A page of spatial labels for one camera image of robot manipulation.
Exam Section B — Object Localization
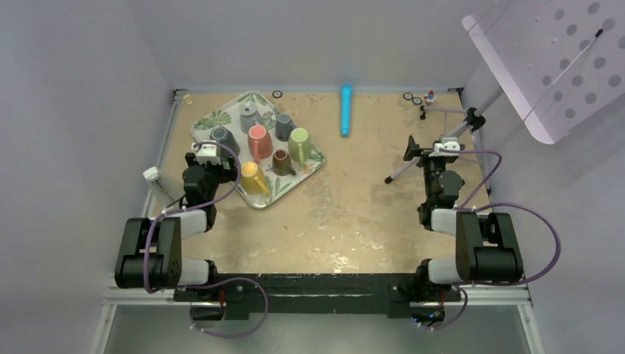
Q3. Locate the yellow mug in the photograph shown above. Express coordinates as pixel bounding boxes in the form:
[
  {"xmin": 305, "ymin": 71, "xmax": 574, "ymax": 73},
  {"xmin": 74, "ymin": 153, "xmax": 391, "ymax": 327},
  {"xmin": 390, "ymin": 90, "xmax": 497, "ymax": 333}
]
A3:
[{"xmin": 240, "ymin": 161, "xmax": 270, "ymax": 197}]

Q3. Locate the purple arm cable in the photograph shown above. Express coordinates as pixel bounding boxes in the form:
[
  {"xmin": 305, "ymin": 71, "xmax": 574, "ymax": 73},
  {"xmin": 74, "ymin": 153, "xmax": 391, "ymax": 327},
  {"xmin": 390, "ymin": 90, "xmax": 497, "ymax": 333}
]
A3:
[
  {"xmin": 454, "ymin": 149, "xmax": 562, "ymax": 288},
  {"xmin": 144, "ymin": 140, "xmax": 244, "ymax": 294}
]

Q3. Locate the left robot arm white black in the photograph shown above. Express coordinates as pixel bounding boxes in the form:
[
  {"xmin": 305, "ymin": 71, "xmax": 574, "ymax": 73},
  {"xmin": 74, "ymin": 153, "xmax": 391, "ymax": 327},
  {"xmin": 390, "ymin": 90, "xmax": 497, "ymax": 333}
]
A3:
[{"xmin": 114, "ymin": 153, "xmax": 238, "ymax": 302}]

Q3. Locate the aluminium frame rail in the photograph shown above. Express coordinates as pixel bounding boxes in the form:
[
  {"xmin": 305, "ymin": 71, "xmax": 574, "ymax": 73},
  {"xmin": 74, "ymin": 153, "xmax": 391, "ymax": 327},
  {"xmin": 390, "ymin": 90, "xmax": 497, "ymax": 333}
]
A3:
[{"xmin": 102, "ymin": 93, "xmax": 528, "ymax": 353}]

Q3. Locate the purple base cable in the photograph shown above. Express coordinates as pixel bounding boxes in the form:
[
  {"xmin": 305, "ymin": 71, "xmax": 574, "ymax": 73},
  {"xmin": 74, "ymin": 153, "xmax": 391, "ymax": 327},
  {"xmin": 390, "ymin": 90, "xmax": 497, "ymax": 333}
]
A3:
[
  {"xmin": 419, "ymin": 287, "xmax": 469, "ymax": 333},
  {"xmin": 189, "ymin": 277, "xmax": 270, "ymax": 340}
]

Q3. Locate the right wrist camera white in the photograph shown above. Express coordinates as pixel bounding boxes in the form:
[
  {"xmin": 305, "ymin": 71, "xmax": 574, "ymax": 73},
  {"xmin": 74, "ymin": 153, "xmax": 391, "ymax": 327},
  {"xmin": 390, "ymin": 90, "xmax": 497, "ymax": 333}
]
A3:
[{"xmin": 429, "ymin": 137, "xmax": 461, "ymax": 157}]

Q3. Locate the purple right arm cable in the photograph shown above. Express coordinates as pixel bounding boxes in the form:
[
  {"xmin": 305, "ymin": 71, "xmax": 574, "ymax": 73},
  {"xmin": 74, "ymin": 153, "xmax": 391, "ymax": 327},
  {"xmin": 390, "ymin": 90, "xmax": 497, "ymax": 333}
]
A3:
[{"xmin": 454, "ymin": 149, "xmax": 562, "ymax": 288}]

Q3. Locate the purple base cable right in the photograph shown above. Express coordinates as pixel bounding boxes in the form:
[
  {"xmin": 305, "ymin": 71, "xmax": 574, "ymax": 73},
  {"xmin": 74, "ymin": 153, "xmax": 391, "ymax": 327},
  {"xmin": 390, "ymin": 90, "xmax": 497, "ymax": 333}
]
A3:
[{"xmin": 419, "ymin": 287, "xmax": 469, "ymax": 333}]

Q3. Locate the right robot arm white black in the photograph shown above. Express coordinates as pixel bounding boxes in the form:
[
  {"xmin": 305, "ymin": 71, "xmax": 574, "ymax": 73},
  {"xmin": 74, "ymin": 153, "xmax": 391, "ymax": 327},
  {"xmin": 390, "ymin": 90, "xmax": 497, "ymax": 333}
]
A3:
[{"xmin": 404, "ymin": 136, "xmax": 523, "ymax": 300}]

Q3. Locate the leaf pattern serving tray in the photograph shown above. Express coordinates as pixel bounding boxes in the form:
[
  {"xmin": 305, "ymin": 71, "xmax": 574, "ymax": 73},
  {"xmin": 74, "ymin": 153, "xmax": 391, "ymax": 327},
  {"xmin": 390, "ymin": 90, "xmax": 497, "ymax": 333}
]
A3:
[{"xmin": 190, "ymin": 91, "xmax": 326, "ymax": 209}]

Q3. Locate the perforated translucent panel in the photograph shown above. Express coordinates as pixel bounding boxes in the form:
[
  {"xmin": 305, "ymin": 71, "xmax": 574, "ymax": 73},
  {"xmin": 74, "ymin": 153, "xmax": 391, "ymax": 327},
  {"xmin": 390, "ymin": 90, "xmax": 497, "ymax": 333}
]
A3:
[{"xmin": 462, "ymin": 0, "xmax": 624, "ymax": 145}]

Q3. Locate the dark grey mug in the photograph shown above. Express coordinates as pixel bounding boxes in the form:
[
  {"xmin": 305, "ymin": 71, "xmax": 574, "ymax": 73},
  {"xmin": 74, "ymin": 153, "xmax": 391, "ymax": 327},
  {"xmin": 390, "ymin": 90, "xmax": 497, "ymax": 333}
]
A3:
[{"xmin": 210, "ymin": 125, "xmax": 240, "ymax": 156}]

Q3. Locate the small red white figurine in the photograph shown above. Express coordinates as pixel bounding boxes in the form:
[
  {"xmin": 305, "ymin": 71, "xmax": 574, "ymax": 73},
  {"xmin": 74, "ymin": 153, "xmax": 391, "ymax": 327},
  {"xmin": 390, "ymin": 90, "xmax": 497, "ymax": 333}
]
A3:
[{"xmin": 424, "ymin": 90, "xmax": 436, "ymax": 106}]

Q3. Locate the light grey mug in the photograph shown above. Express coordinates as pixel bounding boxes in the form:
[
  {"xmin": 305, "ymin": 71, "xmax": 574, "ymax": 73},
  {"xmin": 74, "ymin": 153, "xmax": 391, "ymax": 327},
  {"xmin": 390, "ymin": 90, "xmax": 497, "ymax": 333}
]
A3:
[{"xmin": 239, "ymin": 101, "xmax": 262, "ymax": 134}]

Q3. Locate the pink mug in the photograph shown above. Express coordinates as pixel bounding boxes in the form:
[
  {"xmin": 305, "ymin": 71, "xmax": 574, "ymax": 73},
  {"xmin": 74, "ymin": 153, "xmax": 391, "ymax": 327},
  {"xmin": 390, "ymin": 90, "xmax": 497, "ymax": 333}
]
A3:
[{"xmin": 248, "ymin": 125, "xmax": 273, "ymax": 164}]

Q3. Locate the brown small mug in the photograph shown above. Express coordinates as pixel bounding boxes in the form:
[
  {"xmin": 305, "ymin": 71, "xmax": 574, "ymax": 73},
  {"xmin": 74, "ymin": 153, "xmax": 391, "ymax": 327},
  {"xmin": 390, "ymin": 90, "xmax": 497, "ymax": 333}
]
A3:
[{"xmin": 272, "ymin": 149, "xmax": 296, "ymax": 177}]

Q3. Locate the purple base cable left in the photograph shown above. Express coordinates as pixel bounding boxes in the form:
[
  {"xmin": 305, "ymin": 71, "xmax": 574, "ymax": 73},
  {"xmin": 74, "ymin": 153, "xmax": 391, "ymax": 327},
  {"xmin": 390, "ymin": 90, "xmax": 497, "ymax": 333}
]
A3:
[{"xmin": 189, "ymin": 277, "xmax": 270, "ymax": 340}]

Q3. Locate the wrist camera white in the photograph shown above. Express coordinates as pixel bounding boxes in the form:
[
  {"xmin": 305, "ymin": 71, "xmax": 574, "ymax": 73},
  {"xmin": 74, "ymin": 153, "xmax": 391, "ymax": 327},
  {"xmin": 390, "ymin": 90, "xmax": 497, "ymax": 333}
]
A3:
[
  {"xmin": 192, "ymin": 140, "xmax": 221, "ymax": 164},
  {"xmin": 429, "ymin": 137, "xmax": 461, "ymax": 157}
]

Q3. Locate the black ring markers right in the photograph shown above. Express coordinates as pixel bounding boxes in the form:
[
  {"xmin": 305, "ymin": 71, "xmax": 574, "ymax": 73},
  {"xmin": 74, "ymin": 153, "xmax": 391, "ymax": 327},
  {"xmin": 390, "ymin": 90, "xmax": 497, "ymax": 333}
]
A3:
[{"xmin": 402, "ymin": 92, "xmax": 422, "ymax": 105}]

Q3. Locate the blue cylinder tube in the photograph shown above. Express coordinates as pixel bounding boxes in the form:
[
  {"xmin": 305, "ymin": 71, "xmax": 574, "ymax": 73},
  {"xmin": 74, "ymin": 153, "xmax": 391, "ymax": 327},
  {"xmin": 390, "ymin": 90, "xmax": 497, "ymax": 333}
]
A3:
[{"xmin": 341, "ymin": 84, "xmax": 353, "ymax": 138}]

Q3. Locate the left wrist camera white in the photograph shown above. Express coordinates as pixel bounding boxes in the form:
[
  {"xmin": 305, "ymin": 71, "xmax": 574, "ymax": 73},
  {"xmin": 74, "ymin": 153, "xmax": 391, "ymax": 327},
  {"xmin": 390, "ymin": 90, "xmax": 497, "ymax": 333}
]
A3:
[{"xmin": 192, "ymin": 140, "xmax": 221, "ymax": 164}]

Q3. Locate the blue grey textured mug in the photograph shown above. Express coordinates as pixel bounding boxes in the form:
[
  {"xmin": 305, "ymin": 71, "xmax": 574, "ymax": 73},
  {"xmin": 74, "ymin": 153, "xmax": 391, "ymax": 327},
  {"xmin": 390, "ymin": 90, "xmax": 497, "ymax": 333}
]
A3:
[{"xmin": 275, "ymin": 114, "xmax": 296, "ymax": 142}]

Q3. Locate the light green mug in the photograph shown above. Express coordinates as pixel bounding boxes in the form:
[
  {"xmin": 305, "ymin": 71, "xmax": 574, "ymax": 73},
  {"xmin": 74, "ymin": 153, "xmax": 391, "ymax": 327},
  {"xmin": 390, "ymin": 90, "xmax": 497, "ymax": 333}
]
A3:
[{"xmin": 287, "ymin": 128, "xmax": 312, "ymax": 165}]

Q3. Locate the white tripod stand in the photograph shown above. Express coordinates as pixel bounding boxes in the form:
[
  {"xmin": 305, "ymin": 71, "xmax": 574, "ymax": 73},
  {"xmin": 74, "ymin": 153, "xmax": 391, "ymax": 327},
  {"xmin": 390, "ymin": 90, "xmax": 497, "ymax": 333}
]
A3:
[{"xmin": 384, "ymin": 86, "xmax": 504, "ymax": 186}]

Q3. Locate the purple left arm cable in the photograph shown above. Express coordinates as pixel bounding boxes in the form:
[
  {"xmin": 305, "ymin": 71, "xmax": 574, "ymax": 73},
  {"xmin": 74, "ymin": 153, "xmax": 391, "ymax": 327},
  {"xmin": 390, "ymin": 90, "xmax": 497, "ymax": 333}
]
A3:
[{"xmin": 144, "ymin": 140, "xmax": 244, "ymax": 294}]

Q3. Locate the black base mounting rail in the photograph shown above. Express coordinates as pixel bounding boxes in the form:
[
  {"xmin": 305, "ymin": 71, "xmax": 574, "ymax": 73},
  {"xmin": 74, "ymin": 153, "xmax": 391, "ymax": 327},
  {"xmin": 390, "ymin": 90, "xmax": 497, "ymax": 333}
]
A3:
[{"xmin": 173, "ymin": 271, "xmax": 461, "ymax": 320}]

